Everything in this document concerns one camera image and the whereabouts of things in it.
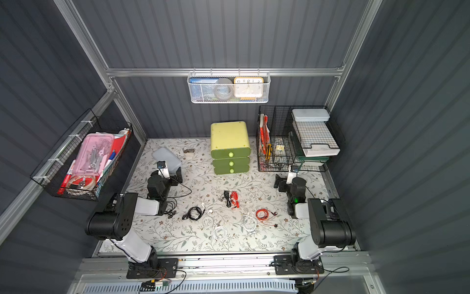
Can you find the yellow white clock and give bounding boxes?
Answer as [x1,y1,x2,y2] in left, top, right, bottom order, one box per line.
[233,77,264,99]

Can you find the black earphones centre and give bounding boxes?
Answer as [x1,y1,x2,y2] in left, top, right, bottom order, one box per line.
[223,191,232,208]

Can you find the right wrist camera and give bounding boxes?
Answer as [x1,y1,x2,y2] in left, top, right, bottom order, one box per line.
[286,164,299,184]

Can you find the white grid paper tray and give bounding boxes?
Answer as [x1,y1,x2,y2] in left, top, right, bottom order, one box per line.
[291,109,340,158]

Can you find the green yellow drawer cabinet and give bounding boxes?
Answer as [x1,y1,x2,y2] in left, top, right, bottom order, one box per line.
[211,121,252,175]

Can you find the blue box in basket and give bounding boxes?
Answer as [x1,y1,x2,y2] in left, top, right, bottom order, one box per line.
[187,77,219,104]

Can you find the black earphones near left arm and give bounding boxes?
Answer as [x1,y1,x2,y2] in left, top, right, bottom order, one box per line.
[164,198,177,219]

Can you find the red earphones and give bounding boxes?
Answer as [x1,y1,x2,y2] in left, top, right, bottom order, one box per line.
[255,208,278,228]
[230,191,240,208]

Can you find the red scissors in organizer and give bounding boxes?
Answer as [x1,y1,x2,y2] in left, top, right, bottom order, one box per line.
[259,113,270,155]

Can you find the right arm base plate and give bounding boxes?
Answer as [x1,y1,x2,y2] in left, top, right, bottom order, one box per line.
[269,255,324,276]

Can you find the white earphones lower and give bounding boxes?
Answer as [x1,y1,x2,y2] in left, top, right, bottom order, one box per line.
[212,226,228,240]

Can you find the black coiled earphones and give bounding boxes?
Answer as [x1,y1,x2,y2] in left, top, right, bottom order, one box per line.
[182,206,205,221]

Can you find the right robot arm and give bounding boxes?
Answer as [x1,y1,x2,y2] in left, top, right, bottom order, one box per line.
[271,175,356,275]

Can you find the pink pencil case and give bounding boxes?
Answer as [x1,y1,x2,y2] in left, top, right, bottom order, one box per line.
[72,133,115,176]

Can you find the grey tape roll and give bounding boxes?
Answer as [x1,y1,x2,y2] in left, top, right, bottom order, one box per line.
[214,78,234,101]

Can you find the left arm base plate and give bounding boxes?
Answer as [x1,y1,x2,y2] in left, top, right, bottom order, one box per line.
[126,258,179,279]

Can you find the white earphones right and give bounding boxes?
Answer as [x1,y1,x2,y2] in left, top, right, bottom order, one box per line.
[242,214,257,235]

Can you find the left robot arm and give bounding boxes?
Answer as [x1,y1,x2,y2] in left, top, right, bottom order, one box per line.
[85,168,182,279]

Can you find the black wire desk organizer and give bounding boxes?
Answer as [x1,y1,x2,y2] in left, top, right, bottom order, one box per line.
[258,105,346,172]

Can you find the white wire wall basket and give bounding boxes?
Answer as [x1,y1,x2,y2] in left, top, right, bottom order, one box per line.
[187,72,271,104]

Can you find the black wire side basket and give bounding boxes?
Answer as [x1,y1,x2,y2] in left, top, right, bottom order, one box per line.
[31,110,133,201]

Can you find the grey plastic lid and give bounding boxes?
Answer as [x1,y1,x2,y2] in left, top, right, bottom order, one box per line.
[152,147,182,174]

